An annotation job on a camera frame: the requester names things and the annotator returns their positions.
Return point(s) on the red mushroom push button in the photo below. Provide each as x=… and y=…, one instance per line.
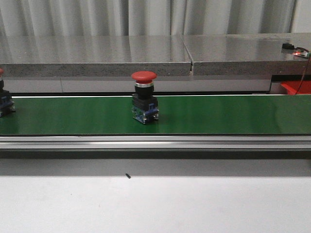
x=145, y=105
x=7, y=105

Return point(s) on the green conveyor belt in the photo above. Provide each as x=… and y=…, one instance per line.
x=255, y=114

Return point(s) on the grey stone counter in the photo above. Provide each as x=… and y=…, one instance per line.
x=183, y=63

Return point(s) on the red plastic bin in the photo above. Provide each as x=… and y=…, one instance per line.
x=292, y=87

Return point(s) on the small sensor circuit board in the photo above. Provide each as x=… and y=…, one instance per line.
x=297, y=51

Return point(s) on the white pleated curtain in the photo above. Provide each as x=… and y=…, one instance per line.
x=153, y=17

